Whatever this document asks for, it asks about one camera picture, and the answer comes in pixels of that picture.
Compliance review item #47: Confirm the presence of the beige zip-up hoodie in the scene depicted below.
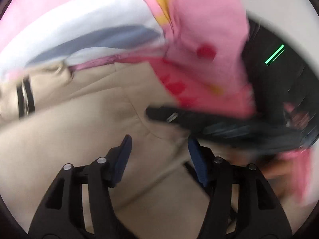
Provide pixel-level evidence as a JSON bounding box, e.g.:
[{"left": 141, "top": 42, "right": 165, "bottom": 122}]
[{"left": 1, "top": 63, "right": 209, "bottom": 238}]

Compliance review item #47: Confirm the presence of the person's right hand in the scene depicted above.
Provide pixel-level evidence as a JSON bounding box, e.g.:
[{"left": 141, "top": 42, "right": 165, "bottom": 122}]
[{"left": 224, "top": 151, "right": 310, "bottom": 200}]

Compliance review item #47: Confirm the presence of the pink fleece bed blanket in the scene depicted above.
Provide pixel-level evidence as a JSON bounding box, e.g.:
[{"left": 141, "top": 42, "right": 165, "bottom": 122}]
[{"left": 280, "top": 148, "right": 318, "bottom": 206}]

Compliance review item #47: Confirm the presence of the pink white patterned duvet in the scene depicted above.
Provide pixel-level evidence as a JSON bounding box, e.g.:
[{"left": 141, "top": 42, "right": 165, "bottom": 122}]
[{"left": 1, "top": 0, "right": 254, "bottom": 117}]

